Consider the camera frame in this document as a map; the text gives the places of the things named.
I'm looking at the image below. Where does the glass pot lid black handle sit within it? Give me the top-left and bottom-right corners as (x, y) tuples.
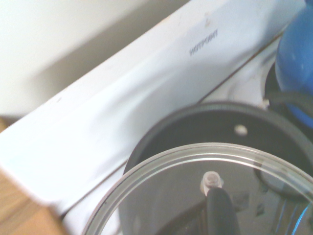
(82, 143), (313, 235)

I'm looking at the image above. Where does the black cooking pot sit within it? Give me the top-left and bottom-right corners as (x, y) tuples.
(123, 102), (313, 205)

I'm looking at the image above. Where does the white electric stove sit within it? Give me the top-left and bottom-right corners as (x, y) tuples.
(0, 0), (306, 235)

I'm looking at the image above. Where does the blue kettle black handle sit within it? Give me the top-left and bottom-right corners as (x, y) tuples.
(263, 0), (313, 128)

